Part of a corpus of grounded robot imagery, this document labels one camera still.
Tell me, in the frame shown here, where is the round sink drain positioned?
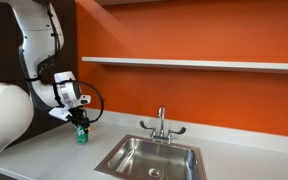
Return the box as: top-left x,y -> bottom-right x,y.
148,167 -> 163,178

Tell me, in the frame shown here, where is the white counter backsplash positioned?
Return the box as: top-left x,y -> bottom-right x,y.
82,107 -> 288,157

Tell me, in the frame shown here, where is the green soda can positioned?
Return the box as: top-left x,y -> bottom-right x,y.
76,123 -> 89,145

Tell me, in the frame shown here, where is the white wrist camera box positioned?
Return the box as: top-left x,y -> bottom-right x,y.
48,106 -> 73,122

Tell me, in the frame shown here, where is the white lower wall shelf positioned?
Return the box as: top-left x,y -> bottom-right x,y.
81,56 -> 288,75

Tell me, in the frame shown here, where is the chrome faucet with handles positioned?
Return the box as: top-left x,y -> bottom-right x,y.
139,105 -> 187,143

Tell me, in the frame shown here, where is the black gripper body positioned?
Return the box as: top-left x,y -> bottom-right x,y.
68,106 -> 92,129

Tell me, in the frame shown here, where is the stainless steel sink basin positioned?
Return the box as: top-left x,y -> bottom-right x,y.
93,134 -> 208,180

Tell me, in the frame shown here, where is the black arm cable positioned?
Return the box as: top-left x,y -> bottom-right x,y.
45,0 -> 105,124

